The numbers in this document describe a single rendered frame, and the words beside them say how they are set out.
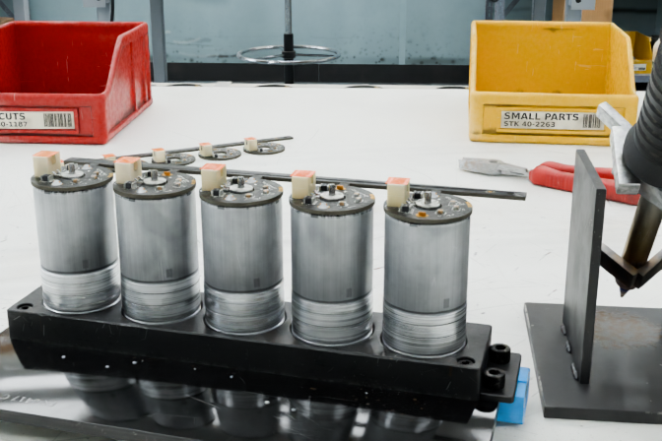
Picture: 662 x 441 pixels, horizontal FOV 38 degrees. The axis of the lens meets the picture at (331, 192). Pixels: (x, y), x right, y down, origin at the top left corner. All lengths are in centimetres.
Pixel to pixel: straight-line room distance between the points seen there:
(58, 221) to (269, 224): 7
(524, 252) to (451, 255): 15
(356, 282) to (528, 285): 12
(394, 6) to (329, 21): 32
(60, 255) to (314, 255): 8
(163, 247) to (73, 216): 3
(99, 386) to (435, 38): 448
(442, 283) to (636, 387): 7
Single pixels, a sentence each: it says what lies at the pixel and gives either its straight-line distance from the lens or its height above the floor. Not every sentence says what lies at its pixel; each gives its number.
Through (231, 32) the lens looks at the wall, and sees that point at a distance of 479.
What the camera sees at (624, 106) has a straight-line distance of 60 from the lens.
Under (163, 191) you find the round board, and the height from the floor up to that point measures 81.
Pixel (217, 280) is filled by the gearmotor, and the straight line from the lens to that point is 29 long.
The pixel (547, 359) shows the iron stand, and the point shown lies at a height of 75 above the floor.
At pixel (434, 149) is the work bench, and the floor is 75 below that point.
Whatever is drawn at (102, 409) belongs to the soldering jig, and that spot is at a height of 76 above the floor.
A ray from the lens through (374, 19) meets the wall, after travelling 472.
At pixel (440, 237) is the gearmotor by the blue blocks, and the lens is 26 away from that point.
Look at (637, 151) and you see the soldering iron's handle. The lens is 27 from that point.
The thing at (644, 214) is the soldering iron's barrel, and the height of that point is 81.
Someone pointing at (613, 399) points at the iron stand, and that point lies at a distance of 30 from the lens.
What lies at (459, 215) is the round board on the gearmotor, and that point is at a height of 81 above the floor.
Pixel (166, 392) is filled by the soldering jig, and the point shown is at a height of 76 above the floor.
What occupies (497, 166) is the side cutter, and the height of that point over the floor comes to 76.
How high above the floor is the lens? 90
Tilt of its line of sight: 17 degrees down
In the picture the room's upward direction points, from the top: straight up
